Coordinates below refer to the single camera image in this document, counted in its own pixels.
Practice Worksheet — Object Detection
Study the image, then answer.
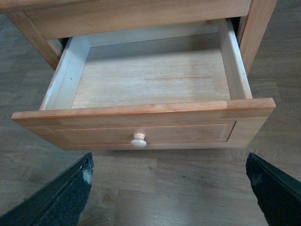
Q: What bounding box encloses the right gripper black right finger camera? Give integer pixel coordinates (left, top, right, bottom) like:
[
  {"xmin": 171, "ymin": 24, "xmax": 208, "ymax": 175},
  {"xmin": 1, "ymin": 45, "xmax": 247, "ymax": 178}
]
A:
[{"xmin": 246, "ymin": 153, "xmax": 301, "ymax": 226}]

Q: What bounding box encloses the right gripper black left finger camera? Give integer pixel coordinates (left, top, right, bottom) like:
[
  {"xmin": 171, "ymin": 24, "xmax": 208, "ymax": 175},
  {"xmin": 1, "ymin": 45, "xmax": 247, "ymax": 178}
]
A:
[{"xmin": 0, "ymin": 153, "xmax": 94, "ymax": 226}]

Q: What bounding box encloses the wooden drawer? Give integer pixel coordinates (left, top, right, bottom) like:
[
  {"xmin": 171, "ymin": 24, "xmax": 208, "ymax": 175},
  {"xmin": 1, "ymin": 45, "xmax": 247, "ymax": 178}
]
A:
[{"xmin": 12, "ymin": 19, "xmax": 275, "ymax": 151}]

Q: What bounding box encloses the round wooden drawer knob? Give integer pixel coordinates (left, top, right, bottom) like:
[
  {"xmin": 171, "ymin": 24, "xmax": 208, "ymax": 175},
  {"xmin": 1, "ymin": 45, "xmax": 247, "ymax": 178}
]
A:
[{"xmin": 130, "ymin": 133, "xmax": 147, "ymax": 148}]

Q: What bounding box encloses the wooden nightstand cabinet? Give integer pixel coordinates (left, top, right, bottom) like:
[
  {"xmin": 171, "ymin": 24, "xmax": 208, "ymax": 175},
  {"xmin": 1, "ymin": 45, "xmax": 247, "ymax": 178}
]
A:
[{"xmin": 0, "ymin": 0, "xmax": 276, "ymax": 71}]

